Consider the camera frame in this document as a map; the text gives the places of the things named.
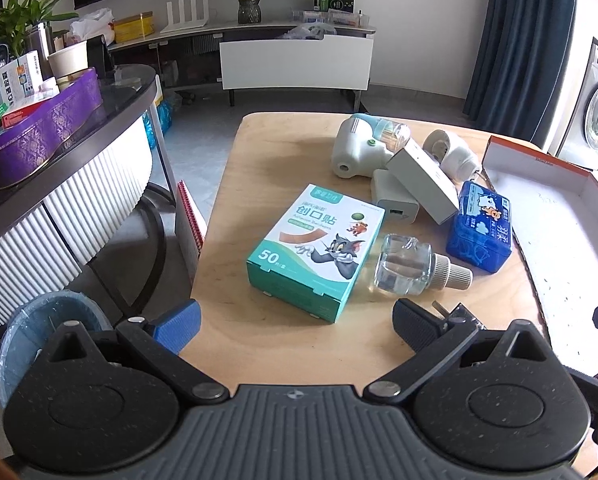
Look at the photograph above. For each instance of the black plug adapter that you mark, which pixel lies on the black plug adapter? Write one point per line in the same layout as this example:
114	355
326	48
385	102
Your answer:
461	314

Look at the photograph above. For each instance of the trash bin with bag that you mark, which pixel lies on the trash bin with bag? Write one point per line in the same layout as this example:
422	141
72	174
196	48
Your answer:
44	315

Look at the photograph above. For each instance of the teal cartoon bandage box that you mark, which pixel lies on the teal cartoon bandage box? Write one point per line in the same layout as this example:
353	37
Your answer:
309	240

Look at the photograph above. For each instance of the blue cartoon floss pack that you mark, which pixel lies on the blue cartoon floss pack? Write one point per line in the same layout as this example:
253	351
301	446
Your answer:
479	230

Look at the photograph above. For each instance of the black box device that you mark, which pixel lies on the black box device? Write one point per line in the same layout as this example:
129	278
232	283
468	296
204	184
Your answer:
99	57

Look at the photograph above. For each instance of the clear glass refill bottle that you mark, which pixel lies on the clear glass refill bottle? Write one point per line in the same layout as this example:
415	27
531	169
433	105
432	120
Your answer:
404	265

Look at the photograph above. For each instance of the green leafy plant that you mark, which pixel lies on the green leafy plant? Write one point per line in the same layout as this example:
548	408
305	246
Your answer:
14	20

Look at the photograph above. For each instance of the white paper cup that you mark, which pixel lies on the white paper cup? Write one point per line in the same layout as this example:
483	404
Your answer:
69	60

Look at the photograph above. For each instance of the round counter white ribbed side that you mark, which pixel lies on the round counter white ribbed side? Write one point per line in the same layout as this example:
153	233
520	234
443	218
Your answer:
89	180

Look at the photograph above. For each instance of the white medicine box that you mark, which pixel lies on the white medicine box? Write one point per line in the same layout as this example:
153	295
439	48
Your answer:
21	77

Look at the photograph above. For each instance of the yellow box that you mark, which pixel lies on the yellow box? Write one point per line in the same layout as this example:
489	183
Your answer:
134	29

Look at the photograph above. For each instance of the red flat box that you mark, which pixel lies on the red flat box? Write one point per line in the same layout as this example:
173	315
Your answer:
21	115

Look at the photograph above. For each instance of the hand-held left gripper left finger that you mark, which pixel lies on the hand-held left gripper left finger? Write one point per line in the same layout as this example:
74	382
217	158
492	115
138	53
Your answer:
179	320

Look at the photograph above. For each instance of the blue plastic bag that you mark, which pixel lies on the blue plastic bag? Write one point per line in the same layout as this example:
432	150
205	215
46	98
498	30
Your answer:
159	120

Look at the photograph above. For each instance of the grey plastic bag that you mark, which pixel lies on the grey plastic bag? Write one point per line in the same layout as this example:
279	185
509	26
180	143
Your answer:
304	32

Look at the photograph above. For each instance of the purple patterned box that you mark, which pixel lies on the purple patterned box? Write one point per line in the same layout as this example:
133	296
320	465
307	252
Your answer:
44	130

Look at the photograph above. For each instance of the steel thermos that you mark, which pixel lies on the steel thermos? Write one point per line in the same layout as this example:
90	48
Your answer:
40	45

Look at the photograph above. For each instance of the clear plastic organizer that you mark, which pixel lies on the clear plastic organizer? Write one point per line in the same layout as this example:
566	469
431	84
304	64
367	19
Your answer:
339	17

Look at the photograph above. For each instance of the white router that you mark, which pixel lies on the white router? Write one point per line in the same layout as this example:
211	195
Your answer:
184	20

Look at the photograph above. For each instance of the white power adapter box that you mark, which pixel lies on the white power adapter box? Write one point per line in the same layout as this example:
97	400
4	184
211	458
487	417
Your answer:
424	180

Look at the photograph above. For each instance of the white television cabinet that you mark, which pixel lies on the white television cabinet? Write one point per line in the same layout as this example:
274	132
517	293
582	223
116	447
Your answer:
294	62

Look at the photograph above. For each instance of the orange cardboard box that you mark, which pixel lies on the orange cardboard box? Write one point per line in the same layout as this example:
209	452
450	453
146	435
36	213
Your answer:
564	235

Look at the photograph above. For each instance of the white USB charger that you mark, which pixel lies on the white USB charger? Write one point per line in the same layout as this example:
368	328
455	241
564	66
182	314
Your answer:
394	200

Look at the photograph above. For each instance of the teal lid toothpick jar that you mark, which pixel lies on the teal lid toothpick jar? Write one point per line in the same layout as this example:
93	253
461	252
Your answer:
391	135

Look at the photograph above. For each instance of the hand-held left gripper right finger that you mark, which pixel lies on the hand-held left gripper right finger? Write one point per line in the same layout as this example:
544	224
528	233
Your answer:
414	321

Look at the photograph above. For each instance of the white plastic bag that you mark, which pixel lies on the white plastic bag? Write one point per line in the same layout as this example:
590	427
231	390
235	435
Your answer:
93	25

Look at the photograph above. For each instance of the white plug-in heater green dot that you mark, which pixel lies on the white plug-in heater green dot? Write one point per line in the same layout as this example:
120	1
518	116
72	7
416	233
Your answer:
354	152

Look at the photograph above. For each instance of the dark blue curtain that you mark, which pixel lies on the dark blue curtain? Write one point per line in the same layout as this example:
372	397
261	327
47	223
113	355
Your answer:
519	45

